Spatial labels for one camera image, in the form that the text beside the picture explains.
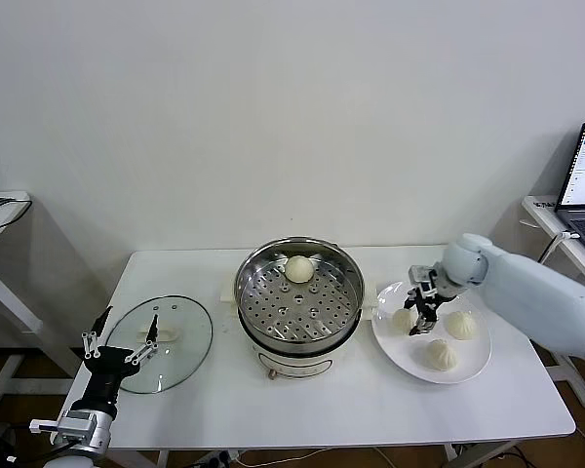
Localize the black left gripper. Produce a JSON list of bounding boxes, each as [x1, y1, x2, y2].
[[81, 305, 160, 409]]

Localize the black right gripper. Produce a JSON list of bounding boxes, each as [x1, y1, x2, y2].
[[401, 288, 446, 338]]

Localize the white steamed baozi bun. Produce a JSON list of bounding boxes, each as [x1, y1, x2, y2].
[[392, 308, 416, 337], [443, 311, 479, 341], [422, 339, 460, 372], [285, 254, 316, 285]]

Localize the round glass pot lid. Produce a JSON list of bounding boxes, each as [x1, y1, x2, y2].
[[104, 293, 215, 395]]

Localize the perforated stainless steamer basket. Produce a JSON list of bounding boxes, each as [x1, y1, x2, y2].
[[234, 236, 366, 355]]

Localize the round white plate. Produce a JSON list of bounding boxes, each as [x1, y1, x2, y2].
[[370, 280, 492, 385]]

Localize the white electric cooking pot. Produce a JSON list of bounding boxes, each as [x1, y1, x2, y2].
[[219, 275, 379, 381]]

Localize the white side desk with laptop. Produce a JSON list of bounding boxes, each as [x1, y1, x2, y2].
[[520, 194, 585, 410]]

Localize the open grey laptop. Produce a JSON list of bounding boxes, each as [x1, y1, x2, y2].
[[554, 122, 585, 262]]

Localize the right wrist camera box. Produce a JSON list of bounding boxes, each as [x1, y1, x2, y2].
[[408, 264, 439, 294]]

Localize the black cable with clamp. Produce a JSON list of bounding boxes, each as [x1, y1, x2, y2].
[[535, 234, 566, 267]]

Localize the white side desk with cable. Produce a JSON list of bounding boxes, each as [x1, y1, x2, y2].
[[0, 191, 82, 425]]

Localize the thin black desk cable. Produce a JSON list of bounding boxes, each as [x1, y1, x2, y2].
[[0, 196, 34, 235]]

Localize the black floor cable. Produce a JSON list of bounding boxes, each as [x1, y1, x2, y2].
[[497, 446, 535, 463]]

